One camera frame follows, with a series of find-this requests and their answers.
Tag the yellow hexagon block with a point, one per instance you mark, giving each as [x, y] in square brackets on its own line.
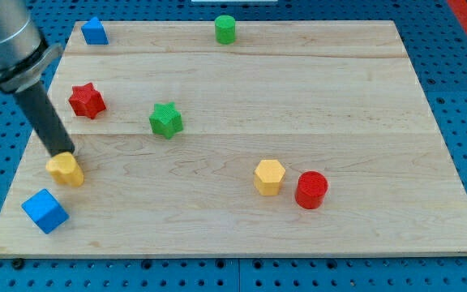
[268, 177]

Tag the wooden board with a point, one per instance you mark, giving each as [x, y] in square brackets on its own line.
[337, 97]

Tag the yellow heart block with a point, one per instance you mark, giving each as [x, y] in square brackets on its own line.
[64, 169]

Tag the red star block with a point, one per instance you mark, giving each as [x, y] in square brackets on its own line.
[86, 101]

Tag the green cylinder block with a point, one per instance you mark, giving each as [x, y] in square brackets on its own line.
[225, 29]

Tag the red cylinder block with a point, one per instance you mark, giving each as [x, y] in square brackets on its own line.
[311, 190]

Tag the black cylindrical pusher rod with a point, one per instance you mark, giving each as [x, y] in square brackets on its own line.
[41, 114]

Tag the blue cube block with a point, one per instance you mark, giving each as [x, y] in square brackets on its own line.
[45, 211]

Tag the blue triangular block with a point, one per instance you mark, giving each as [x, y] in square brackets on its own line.
[94, 32]

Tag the green star block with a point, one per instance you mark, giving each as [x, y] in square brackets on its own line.
[166, 120]

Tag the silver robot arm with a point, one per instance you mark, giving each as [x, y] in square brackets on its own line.
[24, 56]

